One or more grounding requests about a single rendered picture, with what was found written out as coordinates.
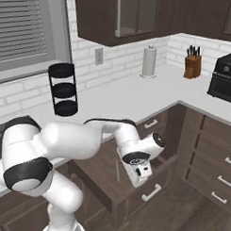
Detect window with grey blinds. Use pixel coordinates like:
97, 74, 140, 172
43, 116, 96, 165
0, 0, 74, 88

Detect brown cabinet door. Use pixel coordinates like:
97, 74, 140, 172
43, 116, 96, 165
0, 190, 52, 231

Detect glass cabinet door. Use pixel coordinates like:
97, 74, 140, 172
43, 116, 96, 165
114, 0, 161, 40

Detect small brown drawer front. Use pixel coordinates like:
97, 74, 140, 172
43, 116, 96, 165
136, 108, 170, 140

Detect brown open drawer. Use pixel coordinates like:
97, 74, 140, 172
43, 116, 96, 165
65, 131, 181, 231

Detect wooden knife block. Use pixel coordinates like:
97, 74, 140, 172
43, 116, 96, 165
183, 43, 204, 81

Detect black three-tier stand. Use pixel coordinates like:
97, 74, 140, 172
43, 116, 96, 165
45, 61, 81, 118

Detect dark brown upper cabinets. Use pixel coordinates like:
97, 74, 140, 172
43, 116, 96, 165
72, 0, 231, 53

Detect paper towel roll on holder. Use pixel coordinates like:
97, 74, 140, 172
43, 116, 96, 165
140, 42, 158, 80

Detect black toaster oven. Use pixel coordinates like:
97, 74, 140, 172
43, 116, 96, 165
206, 49, 231, 106

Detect grey wall outlet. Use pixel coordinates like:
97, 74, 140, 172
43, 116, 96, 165
93, 47, 106, 67

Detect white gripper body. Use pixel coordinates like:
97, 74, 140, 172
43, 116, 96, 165
115, 147, 152, 190

